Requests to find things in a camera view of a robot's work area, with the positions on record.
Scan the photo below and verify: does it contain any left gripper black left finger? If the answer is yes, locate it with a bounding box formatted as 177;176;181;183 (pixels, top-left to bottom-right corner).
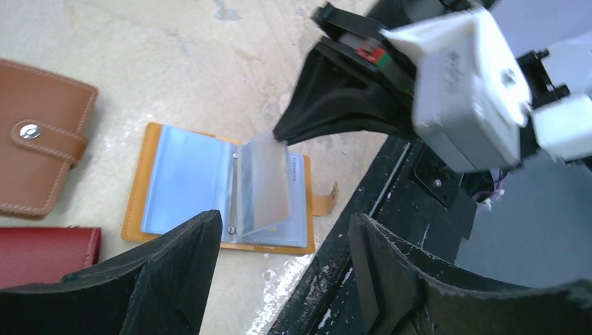
1;210;222;334

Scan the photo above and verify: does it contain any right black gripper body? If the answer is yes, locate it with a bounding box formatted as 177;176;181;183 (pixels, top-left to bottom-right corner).
311;0;464;94

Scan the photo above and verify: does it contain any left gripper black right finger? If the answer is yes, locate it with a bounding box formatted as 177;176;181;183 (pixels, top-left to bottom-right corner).
349;214;591;334

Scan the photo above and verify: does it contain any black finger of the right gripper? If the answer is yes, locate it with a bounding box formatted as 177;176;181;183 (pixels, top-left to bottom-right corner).
273;39;417;145

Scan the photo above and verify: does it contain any orange card holder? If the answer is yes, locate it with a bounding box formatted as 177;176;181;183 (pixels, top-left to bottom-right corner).
121;122;339;255

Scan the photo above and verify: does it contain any light blue credit card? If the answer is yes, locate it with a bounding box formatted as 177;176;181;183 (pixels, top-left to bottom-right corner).
142;125;236;235

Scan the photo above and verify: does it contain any dark red card holder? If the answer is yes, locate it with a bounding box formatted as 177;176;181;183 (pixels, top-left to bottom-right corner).
1;227;101;288

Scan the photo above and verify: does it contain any brown leather card holder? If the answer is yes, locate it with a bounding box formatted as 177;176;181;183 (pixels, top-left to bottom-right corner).
1;59;98;218

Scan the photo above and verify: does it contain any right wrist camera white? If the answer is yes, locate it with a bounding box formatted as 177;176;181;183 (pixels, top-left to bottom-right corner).
381;6;592;174

